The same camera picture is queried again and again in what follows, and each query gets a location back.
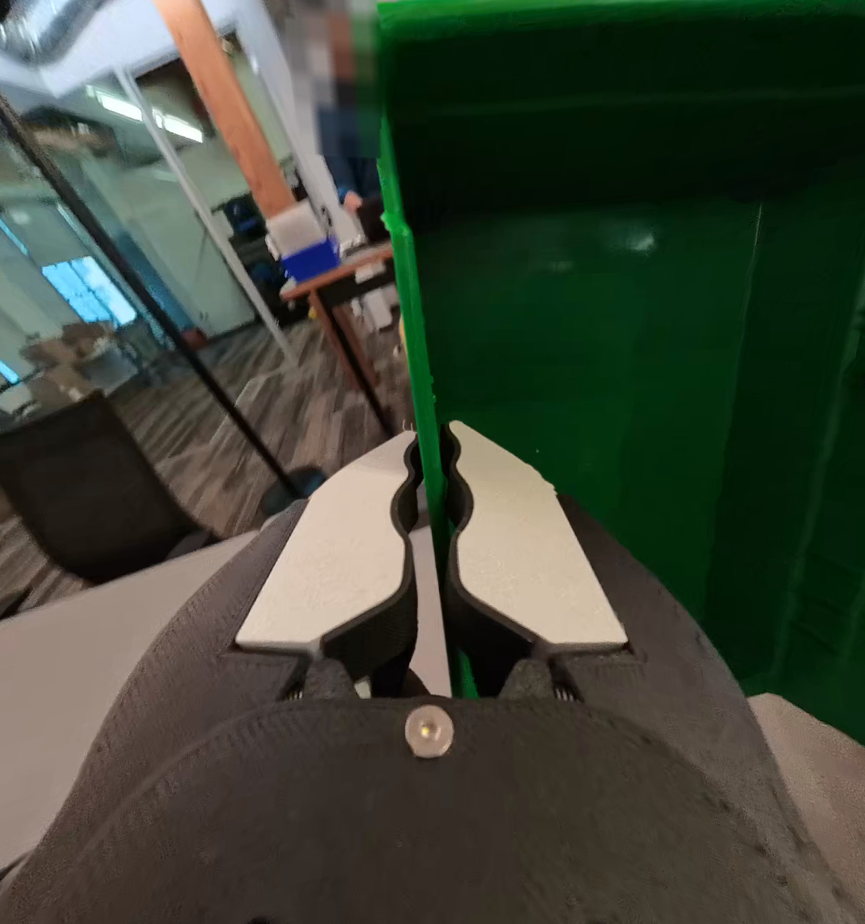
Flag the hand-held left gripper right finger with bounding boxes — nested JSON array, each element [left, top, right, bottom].
[[443, 421, 630, 699]]

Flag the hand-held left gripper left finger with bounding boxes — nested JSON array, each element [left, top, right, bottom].
[[236, 433, 420, 698]]

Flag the green plastic box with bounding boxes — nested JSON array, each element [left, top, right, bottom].
[[374, 0, 865, 759]]

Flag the black mesh office chair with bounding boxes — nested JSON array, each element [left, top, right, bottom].
[[0, 393, 220, 587]]

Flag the brown top desk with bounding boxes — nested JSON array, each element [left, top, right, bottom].
[[281, 242, 399, 437]]

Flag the blue and white cooler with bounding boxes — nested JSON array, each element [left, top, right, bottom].
[[266, 202, 344, 284]]

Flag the brown cardboard boxes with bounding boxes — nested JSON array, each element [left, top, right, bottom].
[[21, 321, 123, 405]]

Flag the black stanchion post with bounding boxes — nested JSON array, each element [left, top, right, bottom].
[[0, 54, 326, 517]]

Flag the wooden support post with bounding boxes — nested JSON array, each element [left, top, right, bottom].
[[154, 0, 297, 218]]

